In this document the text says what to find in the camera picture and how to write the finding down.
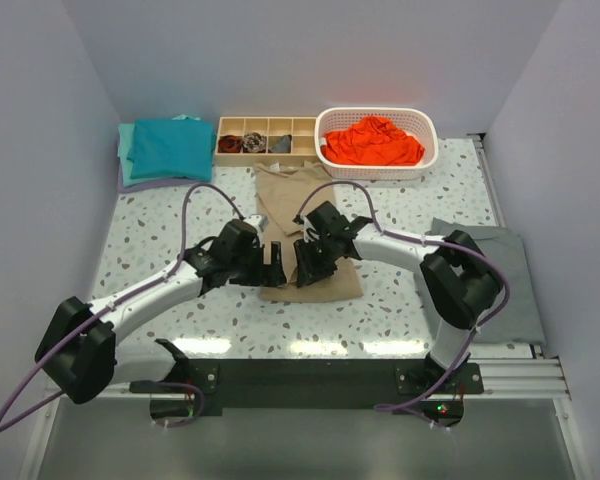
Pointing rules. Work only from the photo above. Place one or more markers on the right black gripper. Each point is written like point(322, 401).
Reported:
point(308, 270)

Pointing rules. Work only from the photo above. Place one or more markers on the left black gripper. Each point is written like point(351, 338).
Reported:
point(268, 275)

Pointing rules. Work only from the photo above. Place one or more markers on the beige t shirt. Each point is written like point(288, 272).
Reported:
point(280, 194)

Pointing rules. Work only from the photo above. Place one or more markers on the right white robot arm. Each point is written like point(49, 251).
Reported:
point(465, 288)

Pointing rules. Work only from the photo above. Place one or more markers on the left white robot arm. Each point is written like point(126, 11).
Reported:
point(79, 348)

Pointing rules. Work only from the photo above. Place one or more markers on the grey folded cloth piece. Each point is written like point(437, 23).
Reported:
point(282, 146)

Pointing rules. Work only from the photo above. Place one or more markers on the orange t shirt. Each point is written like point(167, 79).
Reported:
point(373, 141)

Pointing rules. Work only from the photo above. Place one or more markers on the white plastic laundry basket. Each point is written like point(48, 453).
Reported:
point(413, 122)

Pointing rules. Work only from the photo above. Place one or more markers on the patterned rolled socks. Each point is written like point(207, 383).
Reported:
point(254, 143)

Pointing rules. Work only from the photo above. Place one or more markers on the wooden compartment organizer tray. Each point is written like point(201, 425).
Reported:
point(300, 128)

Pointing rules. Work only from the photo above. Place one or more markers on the red black rolled socks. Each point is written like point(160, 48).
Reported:
point(230, 144)

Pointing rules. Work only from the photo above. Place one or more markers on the folded teal t shirt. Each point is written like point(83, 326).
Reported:
point(172, 148)

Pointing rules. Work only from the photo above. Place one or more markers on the folded light turquoise shirt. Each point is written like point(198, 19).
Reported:
point(125, 142)

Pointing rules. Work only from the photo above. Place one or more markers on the folded grey t shirt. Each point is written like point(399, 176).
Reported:
point(519, 321)

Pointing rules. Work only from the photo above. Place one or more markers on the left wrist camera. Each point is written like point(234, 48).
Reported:
point(259, 222)

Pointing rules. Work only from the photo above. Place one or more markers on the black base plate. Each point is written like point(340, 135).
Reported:
point(207, 387)

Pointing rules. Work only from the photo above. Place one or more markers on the aluminium rail frame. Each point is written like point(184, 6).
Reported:
point(521, 427)

